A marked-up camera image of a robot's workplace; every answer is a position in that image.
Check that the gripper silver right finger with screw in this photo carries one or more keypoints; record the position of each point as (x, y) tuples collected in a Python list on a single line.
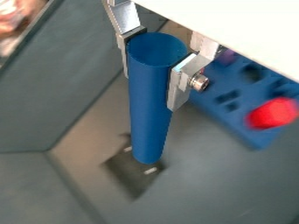
[(187, 72)]

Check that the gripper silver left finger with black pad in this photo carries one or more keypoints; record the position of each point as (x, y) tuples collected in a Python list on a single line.
[(124, 19)]

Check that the blue cylinder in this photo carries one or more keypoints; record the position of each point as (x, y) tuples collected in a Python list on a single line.
[(153, 52)]

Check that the blue peg hole block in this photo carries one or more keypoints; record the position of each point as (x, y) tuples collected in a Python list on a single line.
[(241, 87)]

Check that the red hexagonal peg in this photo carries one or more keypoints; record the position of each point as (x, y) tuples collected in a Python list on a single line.
[(275, 113)]

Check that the black curved cradle stand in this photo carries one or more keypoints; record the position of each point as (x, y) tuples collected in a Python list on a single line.
[(133, 175)]

